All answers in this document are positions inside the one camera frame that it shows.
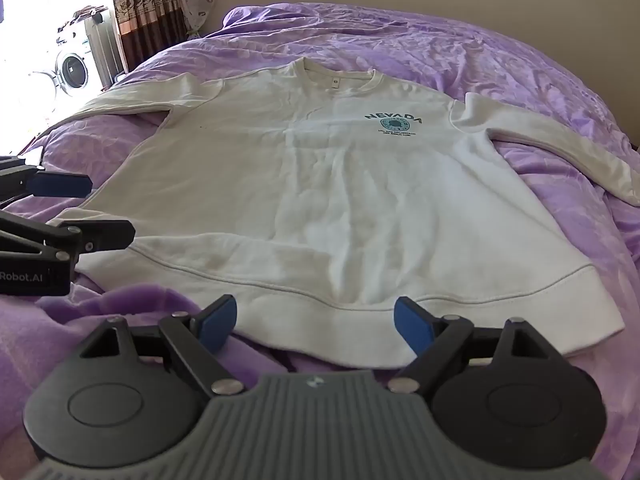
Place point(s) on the white washing machine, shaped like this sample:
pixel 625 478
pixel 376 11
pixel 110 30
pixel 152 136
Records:
pixel 71 71

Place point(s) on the brown patterned curtain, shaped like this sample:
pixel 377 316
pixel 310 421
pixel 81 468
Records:
pixel 145 10

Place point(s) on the white printed sweatshirt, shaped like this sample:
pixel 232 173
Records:
pixel 320 195

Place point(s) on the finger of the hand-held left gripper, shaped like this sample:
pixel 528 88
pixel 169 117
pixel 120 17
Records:
pixel 102 235
pixel 59 184

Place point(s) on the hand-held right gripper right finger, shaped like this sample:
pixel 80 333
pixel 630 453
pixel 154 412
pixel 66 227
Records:
pixel 411 326

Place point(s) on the purple blanket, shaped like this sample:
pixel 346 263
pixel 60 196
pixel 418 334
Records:
pixel 415 45

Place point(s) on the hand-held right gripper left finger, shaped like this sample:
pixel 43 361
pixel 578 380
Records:
pixel 219 324

